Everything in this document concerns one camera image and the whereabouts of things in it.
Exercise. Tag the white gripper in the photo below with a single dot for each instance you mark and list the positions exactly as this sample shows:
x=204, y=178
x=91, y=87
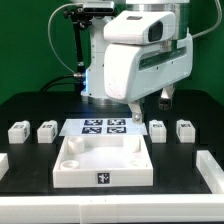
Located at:
x=142, y=57

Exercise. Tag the white square tabletop tray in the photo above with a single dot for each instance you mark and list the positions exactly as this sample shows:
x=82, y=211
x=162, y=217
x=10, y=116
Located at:
x=103, y=161

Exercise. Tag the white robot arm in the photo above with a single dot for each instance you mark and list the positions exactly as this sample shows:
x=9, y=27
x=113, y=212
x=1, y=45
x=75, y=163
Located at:
x=95, y=89

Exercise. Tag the white sheet with tags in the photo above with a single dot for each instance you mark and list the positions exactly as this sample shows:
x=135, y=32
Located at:
x=102, y=126

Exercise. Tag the white right rail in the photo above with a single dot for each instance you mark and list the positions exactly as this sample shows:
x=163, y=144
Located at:
x=211, y=172

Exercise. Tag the white rail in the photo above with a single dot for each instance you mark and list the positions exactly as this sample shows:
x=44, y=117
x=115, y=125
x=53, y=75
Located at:
x=112, y=209
x=211, y=172

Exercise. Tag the white front rail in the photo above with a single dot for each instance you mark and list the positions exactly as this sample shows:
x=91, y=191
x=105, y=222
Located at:
x=112, y=209

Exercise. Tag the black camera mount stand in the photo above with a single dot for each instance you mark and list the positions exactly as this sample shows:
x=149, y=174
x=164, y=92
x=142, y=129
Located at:
x=80, y=22

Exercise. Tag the silver camera on stand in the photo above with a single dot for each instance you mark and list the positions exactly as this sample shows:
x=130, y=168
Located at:
x=99, y=7

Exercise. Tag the white left rail block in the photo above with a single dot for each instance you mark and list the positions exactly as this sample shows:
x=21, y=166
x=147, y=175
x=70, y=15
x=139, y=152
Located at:
x=4, y=165

